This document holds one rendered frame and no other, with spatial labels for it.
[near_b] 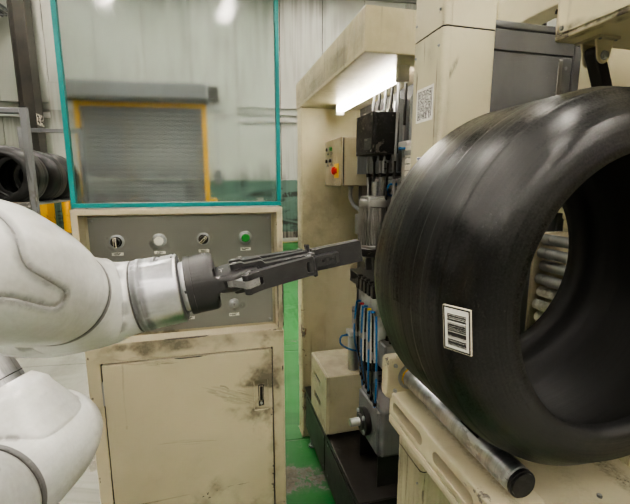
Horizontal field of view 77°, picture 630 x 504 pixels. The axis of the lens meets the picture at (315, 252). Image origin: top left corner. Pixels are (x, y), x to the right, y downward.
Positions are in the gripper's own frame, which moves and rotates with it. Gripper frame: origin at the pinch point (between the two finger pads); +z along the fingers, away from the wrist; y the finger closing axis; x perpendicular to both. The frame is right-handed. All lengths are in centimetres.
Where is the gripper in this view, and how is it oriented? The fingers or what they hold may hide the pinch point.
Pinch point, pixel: (336, 254)
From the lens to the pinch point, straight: 55.4
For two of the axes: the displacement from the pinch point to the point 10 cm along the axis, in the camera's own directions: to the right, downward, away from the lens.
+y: -2.5, -1.6, 9.5
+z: 9.6, -1.9, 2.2
